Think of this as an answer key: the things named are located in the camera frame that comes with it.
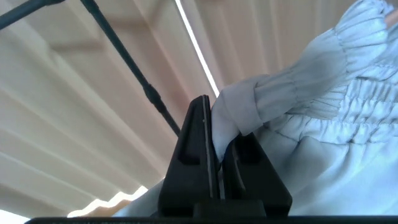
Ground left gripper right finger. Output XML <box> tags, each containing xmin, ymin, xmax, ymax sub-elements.
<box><xmin>222</xmin><ymin>132</ymin><xmax>293</xmax><ymax>217</ymax></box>

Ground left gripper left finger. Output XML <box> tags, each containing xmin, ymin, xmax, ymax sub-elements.
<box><xmin>158</xmin><ymin>95</ymin><xmax>222</xmax><ymax>218</ymax></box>

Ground pale grey shorts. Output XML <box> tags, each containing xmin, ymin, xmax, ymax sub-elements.
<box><xmin>113</xmin><ymin>0</ymin><xmax>398</xmax><ymax>217</ymax></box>

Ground black clothes rack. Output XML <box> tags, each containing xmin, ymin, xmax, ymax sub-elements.
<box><xmin>0</xmin><ymin>0</ymin><xmax>182</xmax><ymax>138</ymax></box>

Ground beige curtain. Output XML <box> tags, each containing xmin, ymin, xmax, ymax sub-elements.
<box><xmin>0</xmin><ymin>0</ymin><xmax>361</xmax><ymax>219</ymax></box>

